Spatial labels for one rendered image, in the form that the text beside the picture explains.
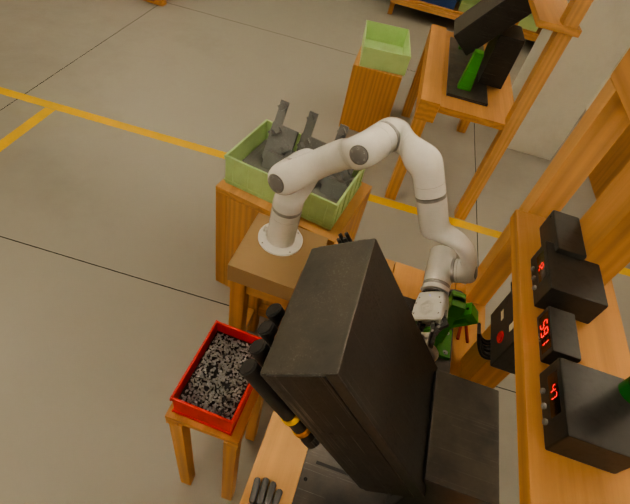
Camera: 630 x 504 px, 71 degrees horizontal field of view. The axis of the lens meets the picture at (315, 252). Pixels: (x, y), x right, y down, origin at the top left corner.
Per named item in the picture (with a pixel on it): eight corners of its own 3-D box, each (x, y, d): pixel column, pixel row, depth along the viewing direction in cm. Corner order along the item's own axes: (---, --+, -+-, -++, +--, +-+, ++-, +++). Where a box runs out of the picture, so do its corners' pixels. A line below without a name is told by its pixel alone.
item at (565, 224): (542, 266, 110) (558, 247, 105) (538, 227, 120) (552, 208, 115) (570, 275, 109) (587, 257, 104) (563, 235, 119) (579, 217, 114)
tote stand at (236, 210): (215, 280, 282) (215, 185, 224) (258, 232, 315) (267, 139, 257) (308, 329, 270) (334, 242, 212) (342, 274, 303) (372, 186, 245)
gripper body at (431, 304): (414, 286, 139) (407, 318, 134) (444, 284, 132) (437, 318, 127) (426, 297, 143) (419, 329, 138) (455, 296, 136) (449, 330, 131)
